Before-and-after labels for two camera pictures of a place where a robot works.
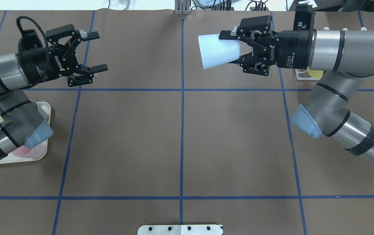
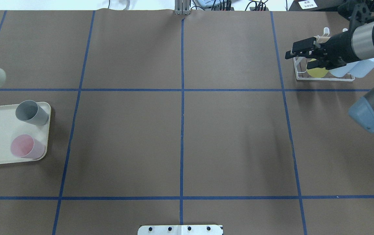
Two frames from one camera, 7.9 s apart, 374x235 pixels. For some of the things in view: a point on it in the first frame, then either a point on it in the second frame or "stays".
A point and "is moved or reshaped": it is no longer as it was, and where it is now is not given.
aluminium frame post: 182,7 stays
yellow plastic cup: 316,74 stays
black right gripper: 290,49 to 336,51
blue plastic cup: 215,51 is moved or reshaped
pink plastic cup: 35,153 stays
